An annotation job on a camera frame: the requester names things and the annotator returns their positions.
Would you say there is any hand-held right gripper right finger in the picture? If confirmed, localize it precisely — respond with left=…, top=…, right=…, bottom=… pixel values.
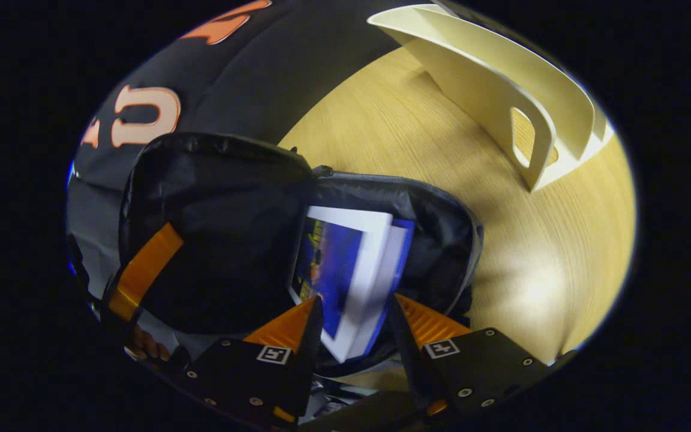
left=389, top=293, right=553, bottom=418

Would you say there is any blue cover book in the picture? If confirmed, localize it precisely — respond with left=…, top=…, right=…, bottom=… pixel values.
left=287, top=206, right=416, bottom=364

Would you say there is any grey and black schoolbag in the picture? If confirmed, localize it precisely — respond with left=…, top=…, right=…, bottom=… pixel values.
left=119, top=132, right=484, bottom=430

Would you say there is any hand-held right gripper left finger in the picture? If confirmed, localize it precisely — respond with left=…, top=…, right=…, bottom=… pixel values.
left=175, top=295, right=324, bottom=428

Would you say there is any white bookshelf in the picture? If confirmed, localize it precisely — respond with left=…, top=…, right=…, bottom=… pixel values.
left=368, top=3, right=615, bottom=193

